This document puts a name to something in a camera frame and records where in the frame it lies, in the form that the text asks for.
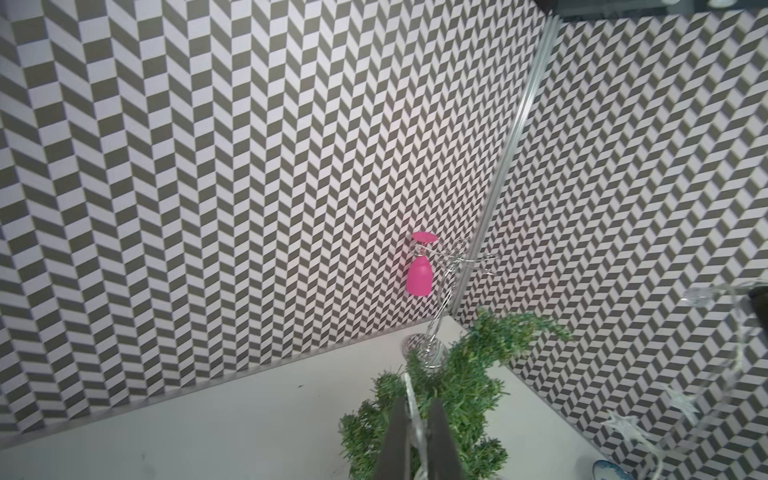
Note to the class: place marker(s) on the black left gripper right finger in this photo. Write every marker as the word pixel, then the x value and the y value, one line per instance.
pixel 443 461

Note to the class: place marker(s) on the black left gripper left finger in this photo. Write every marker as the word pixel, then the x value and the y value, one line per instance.
pixel 393 462

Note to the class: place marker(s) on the small green christmas tree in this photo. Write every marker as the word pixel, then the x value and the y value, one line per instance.
pixel 464 386

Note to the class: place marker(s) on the blue white patterned plate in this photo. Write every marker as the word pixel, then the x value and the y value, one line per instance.
pixel 607 470

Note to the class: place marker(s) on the pink plastic wine glass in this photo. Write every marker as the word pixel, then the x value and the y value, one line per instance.
pixel 420 276

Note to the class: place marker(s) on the chrome wire glass rack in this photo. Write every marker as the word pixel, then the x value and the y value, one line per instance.
pixel 448 265

